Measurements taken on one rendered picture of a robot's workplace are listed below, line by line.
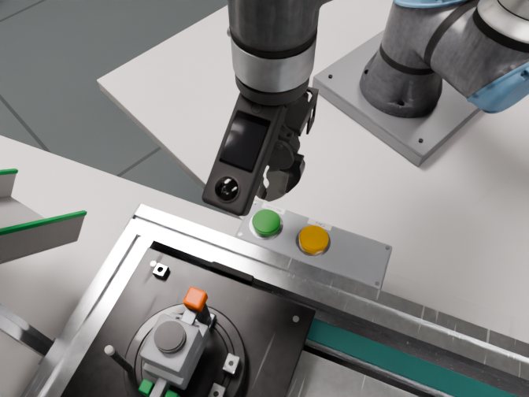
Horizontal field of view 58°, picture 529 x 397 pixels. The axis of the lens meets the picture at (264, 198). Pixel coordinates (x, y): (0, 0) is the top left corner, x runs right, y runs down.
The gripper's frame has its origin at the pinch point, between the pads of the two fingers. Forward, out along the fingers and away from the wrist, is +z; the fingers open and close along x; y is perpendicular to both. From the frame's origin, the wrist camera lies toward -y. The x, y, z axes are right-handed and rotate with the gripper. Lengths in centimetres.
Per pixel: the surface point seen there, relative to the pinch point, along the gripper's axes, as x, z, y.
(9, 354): 28.0, 17.6, -27.4
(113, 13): 136, 104, 134
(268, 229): -0.8, 6.5, -0.8
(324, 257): -9.3, 7.7, -1.3
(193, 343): -0.8, -4.6, -20.6
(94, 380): 10.7, 6.6, -26.5
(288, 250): -4.4, 7.7, -2.1
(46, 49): 152, 104, 99
